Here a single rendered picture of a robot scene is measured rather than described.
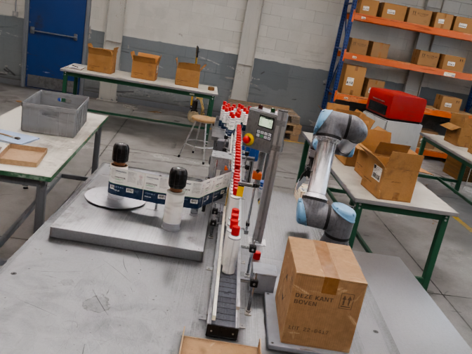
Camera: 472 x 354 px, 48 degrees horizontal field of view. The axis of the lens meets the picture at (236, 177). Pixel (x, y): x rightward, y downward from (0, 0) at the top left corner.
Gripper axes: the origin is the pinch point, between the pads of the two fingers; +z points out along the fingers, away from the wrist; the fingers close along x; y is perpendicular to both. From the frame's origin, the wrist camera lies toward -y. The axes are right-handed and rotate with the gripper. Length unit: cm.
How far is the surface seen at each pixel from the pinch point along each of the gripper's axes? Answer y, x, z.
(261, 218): -38.2, 29.8, 5.7
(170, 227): -50, 73, 12
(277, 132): -40, 30, -38
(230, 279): -89, 46, 15
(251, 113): -31, 43, -43
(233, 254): -86, 46, 6
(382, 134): 162, -94, -15
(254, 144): -34, 39, -29
